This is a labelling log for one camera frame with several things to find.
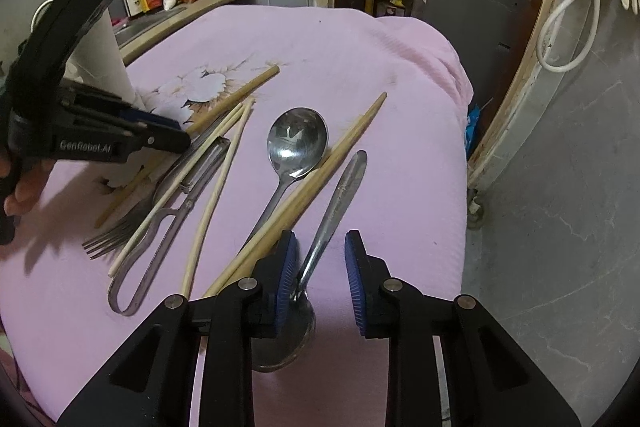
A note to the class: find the pink floral tablecloth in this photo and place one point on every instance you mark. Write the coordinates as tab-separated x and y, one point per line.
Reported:
410	208

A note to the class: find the steel fork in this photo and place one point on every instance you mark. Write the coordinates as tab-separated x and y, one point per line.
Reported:
119	233

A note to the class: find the steel spoon bowl up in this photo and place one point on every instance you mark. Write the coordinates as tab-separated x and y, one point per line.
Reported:
296	143

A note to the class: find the steel peeler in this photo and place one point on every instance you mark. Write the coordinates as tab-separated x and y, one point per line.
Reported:
162	232

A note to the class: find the grey cabinet in doorway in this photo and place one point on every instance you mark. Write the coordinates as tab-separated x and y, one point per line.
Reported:
483	32

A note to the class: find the white plastic utensil holder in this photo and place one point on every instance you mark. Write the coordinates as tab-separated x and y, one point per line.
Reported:
96	62

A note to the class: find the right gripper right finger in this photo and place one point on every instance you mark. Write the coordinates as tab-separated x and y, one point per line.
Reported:
452	350

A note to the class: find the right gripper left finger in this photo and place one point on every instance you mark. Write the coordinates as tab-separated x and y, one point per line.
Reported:
149	379

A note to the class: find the pale chopstick angled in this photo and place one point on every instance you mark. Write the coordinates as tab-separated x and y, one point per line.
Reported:
200	236

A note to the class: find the pale chopstick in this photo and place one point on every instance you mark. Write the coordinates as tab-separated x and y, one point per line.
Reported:
194	164

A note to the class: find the steel spoon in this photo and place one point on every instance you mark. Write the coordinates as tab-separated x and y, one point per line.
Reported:
270	355

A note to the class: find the dark bamboo chopstick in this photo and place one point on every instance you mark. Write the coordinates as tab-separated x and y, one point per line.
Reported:
196	129

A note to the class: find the person left hand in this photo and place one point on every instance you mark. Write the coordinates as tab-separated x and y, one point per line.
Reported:
29	189

